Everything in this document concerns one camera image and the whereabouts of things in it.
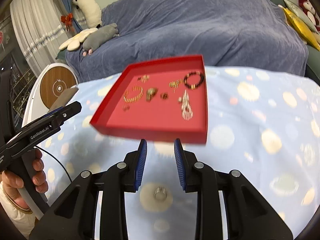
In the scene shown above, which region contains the gold wristwatch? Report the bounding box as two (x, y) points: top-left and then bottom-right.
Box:
(146, 88), (158, 102)

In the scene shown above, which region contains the silver stone ring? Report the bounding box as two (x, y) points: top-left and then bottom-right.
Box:
(153, 187), (168, 202)

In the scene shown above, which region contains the red shallow cardboard tray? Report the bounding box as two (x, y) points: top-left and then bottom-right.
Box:
(90, 55), (208, 144)

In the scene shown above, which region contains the white pearl bracelet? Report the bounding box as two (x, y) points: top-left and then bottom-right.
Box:
(177, 89), (194, 120)

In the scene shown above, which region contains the person's left hand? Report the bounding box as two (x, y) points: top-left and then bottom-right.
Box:
(1, 148), (49, 209)

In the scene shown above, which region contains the round wooden white side table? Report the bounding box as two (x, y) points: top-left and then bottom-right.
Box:
(22, 63), (78, 126)

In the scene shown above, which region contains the white flower plush pillow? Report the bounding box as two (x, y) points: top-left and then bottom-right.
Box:
(59, 28), (98, 51)

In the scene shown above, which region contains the grey plush toy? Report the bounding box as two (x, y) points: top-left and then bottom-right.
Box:
(82, 23), (119, 56)

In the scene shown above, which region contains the red ribbon bow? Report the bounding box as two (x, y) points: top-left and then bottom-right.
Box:
(61, 12), (73, 31)

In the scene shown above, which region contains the planet print blue tablecloth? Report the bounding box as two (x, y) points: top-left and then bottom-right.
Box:
(40, 67), (319, 239)

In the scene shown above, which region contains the white sheer curtain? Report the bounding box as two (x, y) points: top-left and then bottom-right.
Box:
(10, 0), (73, 76)

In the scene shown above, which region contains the white cow plush toy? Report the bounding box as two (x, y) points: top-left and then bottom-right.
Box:
(72, 0), (102, 28)

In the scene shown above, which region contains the green sofa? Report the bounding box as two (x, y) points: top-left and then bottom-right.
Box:
(271, 0), (320, 85)

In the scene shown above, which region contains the blue-grey bed blanket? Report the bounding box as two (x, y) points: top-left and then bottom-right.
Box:
(65, 0), (309, 82)

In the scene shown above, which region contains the yellow satin pillow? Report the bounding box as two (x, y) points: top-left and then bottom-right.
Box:
(278, 5), (319, 50)

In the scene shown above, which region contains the grey patterned pillow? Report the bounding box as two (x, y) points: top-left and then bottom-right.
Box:
(283, 0), (318, 33)

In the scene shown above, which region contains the red monkey plush toy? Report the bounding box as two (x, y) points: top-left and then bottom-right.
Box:
(298, 0), (319, 31)

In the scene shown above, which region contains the gold chain-link bangle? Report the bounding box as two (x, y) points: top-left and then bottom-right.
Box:
(123, 86), (144, 103)

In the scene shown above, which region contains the dark red bead bracelet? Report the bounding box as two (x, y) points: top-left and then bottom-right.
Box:
(183, 70), (206, 90)

